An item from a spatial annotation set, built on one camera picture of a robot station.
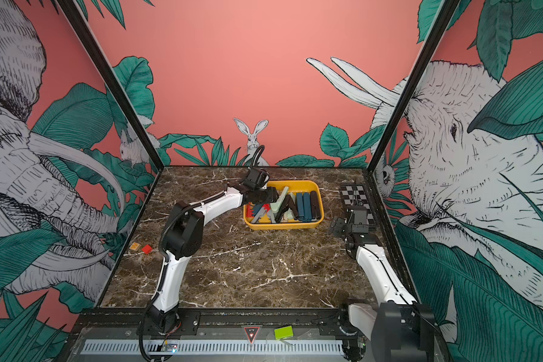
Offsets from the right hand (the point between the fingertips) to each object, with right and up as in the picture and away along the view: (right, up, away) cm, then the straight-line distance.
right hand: (342, 219), depth 87 cm
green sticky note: (-24, -35, -16) cm, 45 cm away
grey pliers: (-33, +1, +14) cm, 36 cm away
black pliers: (-22, +5, +14) cm, 26 cm away
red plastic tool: (-38, +2, +11) cm, 40 cm away
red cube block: (-79, -13, +3) cm, 80 cm away
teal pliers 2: (-13, +4, +11) cm, 17 cm away
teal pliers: (-15, +5, +14) cm, 21 cm away
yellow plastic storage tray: (-17, +13, +23) cm, 32 cm away
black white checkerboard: (+12, +9, +19) cm, 24 cm away
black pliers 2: (-9, +4, +11) cm, 15 cm away
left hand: (-25, +10, +11) cm, 29 cm away
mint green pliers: (-21, 0, +11) cm, 24 cm away
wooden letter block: (-84, -11, +3) cm, 85 cm away
